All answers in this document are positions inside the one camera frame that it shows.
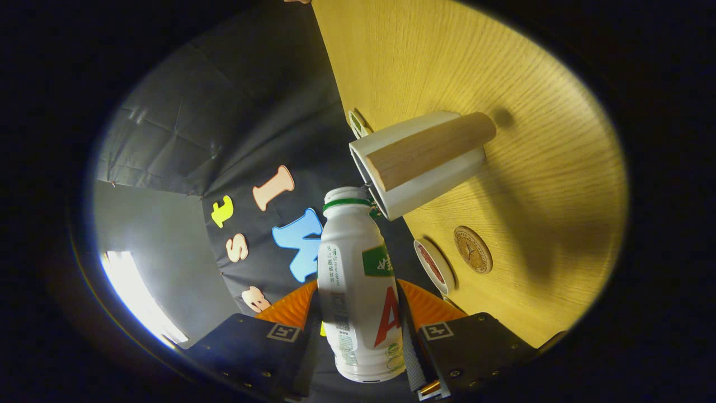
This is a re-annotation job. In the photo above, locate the black backdrop cloth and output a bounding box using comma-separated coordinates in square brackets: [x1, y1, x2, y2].
[95, 0, 448, 314]

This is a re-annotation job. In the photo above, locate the round wooden coaster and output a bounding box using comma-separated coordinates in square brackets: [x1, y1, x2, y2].
[454, 226, 493, 275]

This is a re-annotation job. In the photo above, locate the white cup with wooden handle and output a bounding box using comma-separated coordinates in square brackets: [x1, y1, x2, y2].
[349, 111, 497, 221]

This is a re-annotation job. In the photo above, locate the clear plastic water bottle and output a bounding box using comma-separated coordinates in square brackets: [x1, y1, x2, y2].
[361, 184, 388, 220]

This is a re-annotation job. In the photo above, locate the white divided dish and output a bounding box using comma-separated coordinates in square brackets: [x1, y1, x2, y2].
[348, 109, 373, 139]

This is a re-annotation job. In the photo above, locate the red sausage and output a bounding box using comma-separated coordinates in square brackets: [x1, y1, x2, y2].
[418, 246, 442, 283]
[421, 244, 446, 280]

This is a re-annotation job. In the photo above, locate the wooden table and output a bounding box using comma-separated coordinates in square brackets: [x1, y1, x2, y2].
[312, 0, 629, 349]

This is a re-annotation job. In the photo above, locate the white juice bottle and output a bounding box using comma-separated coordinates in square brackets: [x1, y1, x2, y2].
[317, 187, 407, 384]

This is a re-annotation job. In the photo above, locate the white round plate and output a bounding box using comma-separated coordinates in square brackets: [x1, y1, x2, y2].
[413, 238, 456, 296]

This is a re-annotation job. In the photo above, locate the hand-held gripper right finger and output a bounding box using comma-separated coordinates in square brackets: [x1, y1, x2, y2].
[395, 278, 540, 401]

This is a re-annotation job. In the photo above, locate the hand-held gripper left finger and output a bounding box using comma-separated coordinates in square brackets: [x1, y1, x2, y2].
[185, 280, 322, 399]

